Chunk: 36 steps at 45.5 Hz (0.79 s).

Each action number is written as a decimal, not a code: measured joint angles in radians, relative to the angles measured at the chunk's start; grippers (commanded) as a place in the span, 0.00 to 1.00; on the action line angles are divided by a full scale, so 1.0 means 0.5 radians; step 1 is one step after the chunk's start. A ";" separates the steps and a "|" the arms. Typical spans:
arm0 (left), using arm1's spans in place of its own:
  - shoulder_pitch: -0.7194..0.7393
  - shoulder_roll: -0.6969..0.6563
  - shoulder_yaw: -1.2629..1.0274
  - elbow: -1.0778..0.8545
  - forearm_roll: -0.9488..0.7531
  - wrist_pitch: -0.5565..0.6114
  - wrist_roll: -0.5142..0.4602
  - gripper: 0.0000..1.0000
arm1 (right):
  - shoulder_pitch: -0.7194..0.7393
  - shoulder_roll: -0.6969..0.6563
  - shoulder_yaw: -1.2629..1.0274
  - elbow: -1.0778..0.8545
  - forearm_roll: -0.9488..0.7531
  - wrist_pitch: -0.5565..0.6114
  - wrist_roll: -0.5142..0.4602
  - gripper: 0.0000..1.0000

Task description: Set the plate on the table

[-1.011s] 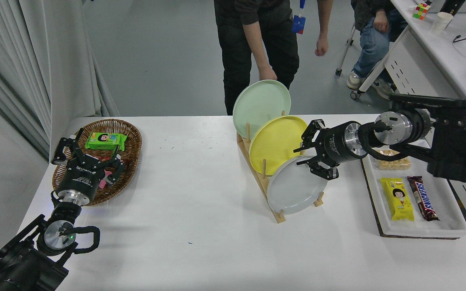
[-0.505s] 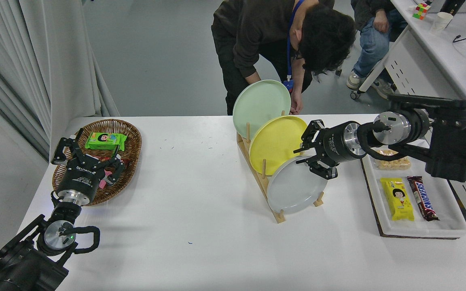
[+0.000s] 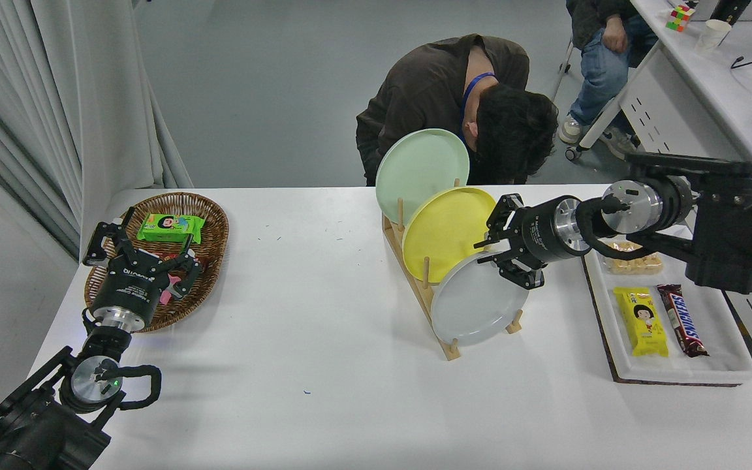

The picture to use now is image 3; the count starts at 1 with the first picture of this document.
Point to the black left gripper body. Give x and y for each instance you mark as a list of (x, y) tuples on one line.
[(129, 287)]

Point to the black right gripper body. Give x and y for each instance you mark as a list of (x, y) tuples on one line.
[(539, 232)]

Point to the grey plate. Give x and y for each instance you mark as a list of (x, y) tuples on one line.
[(474, 316)]

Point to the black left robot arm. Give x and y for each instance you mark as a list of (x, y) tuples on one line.
[(36, 431)]

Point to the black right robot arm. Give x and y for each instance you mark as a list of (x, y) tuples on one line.
[(735, 228)]

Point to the yellow plate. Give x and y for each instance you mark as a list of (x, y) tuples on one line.
[(441, 235)]

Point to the pale green plate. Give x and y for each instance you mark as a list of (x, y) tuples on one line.
[(418, 166)]

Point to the wooden plate rack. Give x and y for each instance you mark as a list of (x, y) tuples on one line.
[(415, 281)]

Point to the seated person's hand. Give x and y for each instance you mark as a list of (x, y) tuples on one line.
[(616, 34)]

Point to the pink snack wrapper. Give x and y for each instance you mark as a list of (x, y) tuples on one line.
[(167, 297)]

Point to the green snack pack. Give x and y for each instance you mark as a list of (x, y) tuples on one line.
[(170, 228)]

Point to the brown wicker basket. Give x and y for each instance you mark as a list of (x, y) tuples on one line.
[(213, 228)]

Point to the clear pack of biscuits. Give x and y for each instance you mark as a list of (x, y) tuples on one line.
[(634, 263)]

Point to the yellow snack bar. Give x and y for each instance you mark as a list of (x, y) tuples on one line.
[(642, 323)]

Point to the grey curtain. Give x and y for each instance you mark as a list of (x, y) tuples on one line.
[(56, 98)]

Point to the standing person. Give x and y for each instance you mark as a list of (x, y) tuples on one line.
[(428, 85)]

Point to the brown Snickers bar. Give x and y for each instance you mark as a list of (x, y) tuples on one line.
[(681, 320)]

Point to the seated person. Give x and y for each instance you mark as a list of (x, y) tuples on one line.
[(601, 72)]

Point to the white rectangular tray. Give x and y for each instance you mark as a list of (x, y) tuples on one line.
[(722, 352)]

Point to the white desk with perforated panel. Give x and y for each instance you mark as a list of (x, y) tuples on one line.
[(709, 98)]

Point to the colourful puzzle cube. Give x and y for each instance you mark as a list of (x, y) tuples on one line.
[(679, 18)]

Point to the white paper cup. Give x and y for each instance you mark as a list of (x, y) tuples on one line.
[(712, 36)]

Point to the white chair frame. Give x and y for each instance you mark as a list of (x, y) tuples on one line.
[(560, 72)]

